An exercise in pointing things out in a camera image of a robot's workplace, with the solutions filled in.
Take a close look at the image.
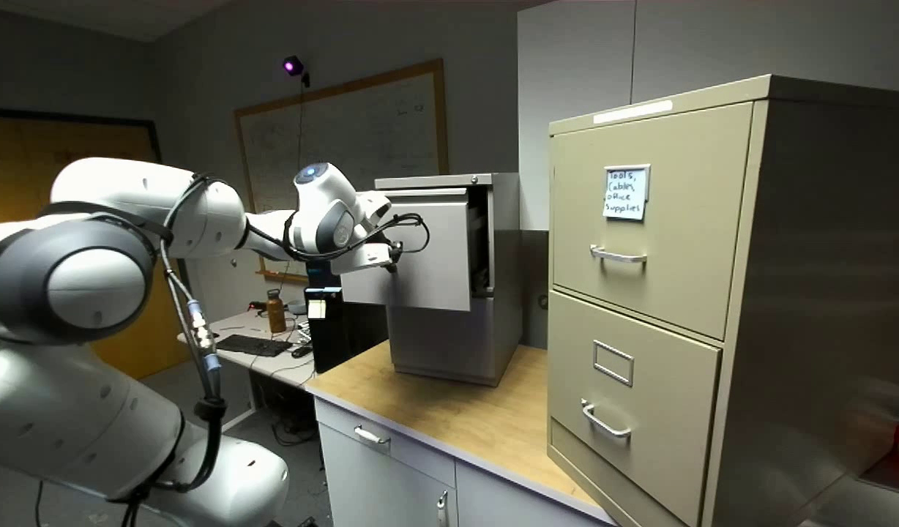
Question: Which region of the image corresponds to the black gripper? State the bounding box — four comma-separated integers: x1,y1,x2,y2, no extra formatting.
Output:
360,213,407,273

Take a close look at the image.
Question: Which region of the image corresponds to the small grey filing cabinet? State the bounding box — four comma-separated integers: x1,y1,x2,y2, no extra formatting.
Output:
373,171,529,389

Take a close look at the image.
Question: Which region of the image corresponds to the wood topped grey counter cabinet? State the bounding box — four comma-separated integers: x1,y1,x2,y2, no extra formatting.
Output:
306,340,613,527

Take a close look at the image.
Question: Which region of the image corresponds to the beige drawer with paper label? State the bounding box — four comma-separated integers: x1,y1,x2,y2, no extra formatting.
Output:
549,99,757,342

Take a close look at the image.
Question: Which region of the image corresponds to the beige drawer with label holder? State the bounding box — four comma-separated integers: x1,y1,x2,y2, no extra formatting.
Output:
546,288,723,527

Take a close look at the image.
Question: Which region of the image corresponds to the large beige filing cabinet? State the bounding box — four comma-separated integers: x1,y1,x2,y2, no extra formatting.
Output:
546,74,899,527

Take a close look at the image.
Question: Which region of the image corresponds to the black computer tower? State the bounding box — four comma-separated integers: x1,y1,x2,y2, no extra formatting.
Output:
303,255,392,377

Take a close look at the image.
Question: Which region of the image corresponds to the wood framed whiteboard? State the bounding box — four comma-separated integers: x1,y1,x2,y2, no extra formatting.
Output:
233,58,451,289

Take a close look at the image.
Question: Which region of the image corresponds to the brown bottle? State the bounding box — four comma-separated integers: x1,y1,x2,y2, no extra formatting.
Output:
265,285,291,337

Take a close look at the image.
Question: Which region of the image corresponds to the light office desk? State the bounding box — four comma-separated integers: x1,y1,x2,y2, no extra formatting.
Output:
176,307,321,389

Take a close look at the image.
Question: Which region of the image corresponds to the black keyboard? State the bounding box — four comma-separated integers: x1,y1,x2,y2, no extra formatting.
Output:
214,330,296,361

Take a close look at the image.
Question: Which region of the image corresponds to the white paper label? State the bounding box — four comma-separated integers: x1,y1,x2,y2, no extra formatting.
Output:
600,162,653,225

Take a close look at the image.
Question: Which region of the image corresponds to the yellow wooden door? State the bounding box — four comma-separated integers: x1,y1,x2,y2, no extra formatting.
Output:
0,106,193,387

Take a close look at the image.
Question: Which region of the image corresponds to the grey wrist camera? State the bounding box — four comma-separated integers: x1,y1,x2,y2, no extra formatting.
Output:
340,241,398,279

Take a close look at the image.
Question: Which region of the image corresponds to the silver counter drawer handle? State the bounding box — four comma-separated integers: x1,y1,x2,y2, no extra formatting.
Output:
353,422,395,453

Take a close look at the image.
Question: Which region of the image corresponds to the camera with purple light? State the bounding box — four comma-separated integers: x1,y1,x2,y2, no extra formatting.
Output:
280,52,313,92

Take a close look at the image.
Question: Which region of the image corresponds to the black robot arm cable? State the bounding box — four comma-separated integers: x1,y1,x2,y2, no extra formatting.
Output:
114,174,321,506

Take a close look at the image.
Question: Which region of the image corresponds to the metal handle of labelled drawer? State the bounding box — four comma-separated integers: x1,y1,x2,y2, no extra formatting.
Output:
587,241,653,276

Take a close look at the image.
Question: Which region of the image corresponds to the metal handle of unlabelled drawer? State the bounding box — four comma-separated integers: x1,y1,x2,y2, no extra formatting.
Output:
577,395,637,446

